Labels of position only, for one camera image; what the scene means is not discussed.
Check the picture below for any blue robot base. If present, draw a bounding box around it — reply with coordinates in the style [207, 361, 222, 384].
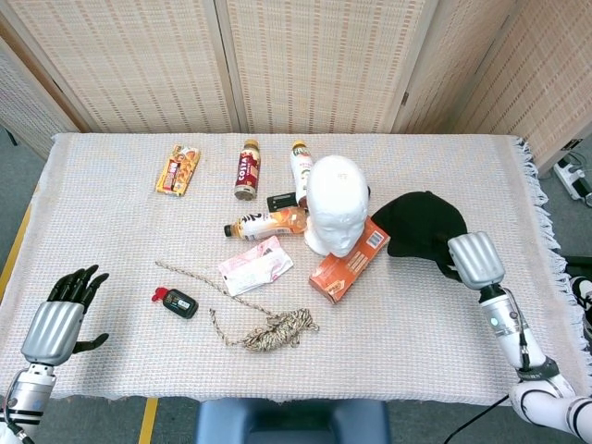
[193, 398, 394, 444]

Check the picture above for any woven folding screen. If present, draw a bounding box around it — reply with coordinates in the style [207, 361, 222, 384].
[0, 0, 592, 179]

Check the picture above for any yellow snack bar package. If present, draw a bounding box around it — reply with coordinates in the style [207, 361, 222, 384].
[154, 144, 202, 198]

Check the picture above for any orange cardboard box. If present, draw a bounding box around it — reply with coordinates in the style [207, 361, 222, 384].
[308, 216, 392, 305]

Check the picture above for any black cable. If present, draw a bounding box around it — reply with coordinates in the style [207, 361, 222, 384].
[446, 393, 510, 444]

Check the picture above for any braided beige rope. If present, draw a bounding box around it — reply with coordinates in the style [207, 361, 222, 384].
[154, 261, 321, 353]

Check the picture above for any white woven tablecloth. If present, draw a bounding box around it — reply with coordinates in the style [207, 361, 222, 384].
[0, 132, 586, 403]

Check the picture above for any black baseball cap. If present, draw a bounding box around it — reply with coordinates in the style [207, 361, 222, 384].
[370, 191, 467, 265]

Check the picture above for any white foam mannequin head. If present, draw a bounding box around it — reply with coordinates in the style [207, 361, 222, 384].
[303, 154, 371, 259]

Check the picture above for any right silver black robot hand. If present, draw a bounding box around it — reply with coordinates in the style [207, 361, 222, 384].
[434, 230, 506, 290]

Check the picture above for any white milk tea bottle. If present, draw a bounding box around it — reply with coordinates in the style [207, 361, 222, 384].
[290, 140, 315, 208]

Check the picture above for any pink white plastic pouch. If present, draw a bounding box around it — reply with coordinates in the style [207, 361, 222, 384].
[217, 235, 295, 298]

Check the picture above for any red Costa coffee bottle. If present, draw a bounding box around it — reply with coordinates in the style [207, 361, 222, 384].
[234, 139, 263, 202]

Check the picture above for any black device with red cap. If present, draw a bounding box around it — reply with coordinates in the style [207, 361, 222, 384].
[152, 287, 199, 319]

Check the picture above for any white power strip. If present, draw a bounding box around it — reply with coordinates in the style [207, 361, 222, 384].
[552, 159, 592, 204]

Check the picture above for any black white sneaker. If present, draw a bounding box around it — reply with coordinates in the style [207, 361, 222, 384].
[569, 276, 592, 355]

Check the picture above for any small black rectangular box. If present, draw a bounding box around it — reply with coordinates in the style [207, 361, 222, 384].
[266, 191, 298, 215]

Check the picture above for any orange juice bottle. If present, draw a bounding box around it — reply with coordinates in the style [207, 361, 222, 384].
[224, 206, 310, 242]

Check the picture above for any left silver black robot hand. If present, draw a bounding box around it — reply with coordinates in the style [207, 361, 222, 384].
[20, 265, 110, 367]

